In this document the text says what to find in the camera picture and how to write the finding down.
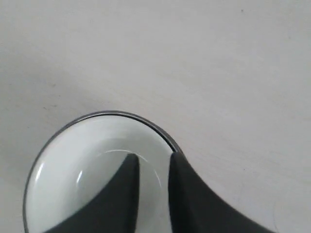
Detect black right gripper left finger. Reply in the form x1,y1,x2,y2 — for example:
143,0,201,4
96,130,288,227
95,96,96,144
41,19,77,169
47,154,140,233

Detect dimpled stainless steel bowl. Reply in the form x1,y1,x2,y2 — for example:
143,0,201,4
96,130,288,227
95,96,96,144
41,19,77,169
22,110,183,233

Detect cream white ceramic bowl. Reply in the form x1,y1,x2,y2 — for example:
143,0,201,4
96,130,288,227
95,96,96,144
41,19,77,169
26,114,177,233

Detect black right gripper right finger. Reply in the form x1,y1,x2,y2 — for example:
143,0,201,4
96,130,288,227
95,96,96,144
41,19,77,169
168,152,269,233

